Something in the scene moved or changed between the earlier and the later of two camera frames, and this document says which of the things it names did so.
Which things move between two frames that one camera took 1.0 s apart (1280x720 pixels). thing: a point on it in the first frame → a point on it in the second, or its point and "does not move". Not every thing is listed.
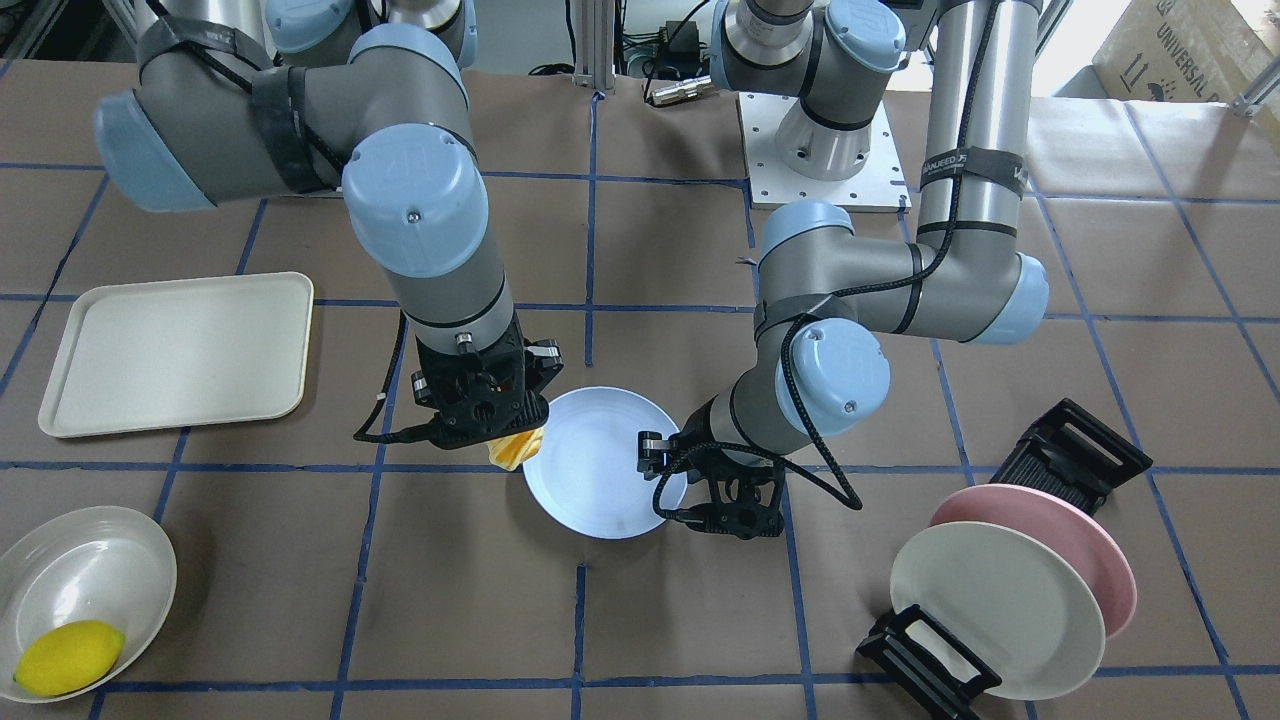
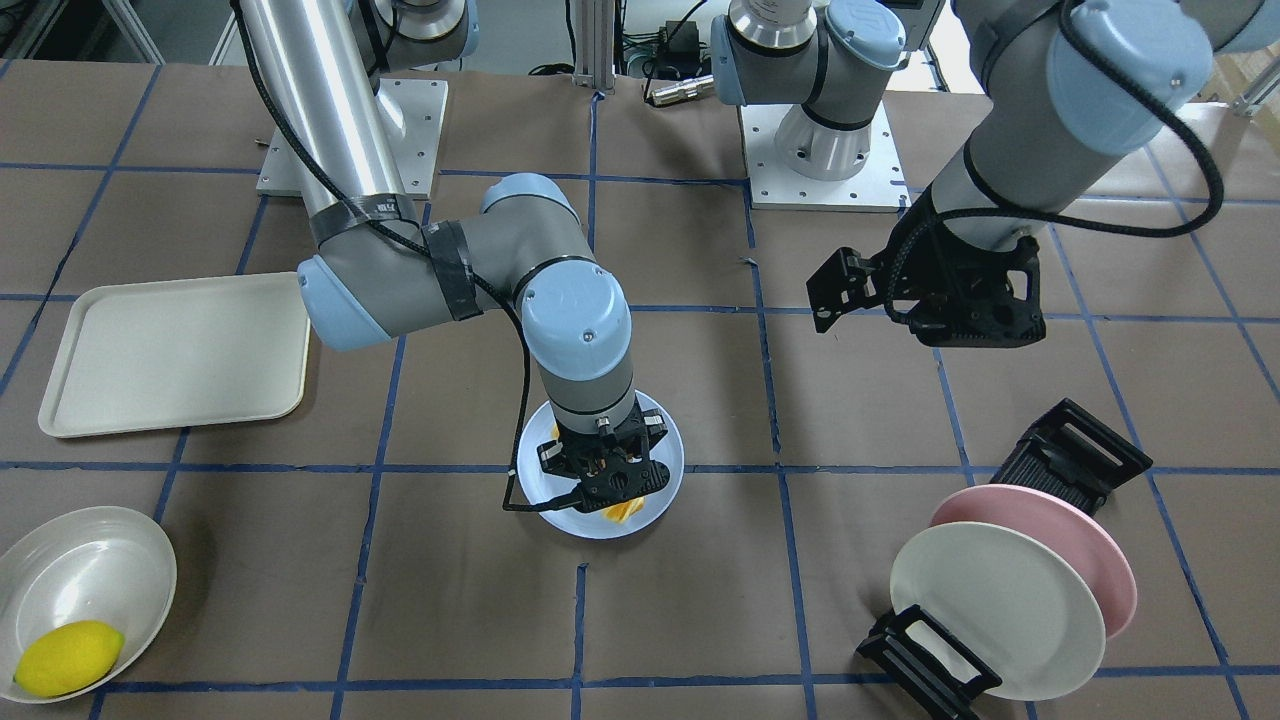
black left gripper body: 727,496 → 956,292
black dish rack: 1069,453 does not move
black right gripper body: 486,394 → 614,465
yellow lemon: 68,656 does not move
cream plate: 1010,605 does not move
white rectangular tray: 184,352 does not move
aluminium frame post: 594,44 does not move
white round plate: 108,564 does not move
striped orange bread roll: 512,451 → 622,512
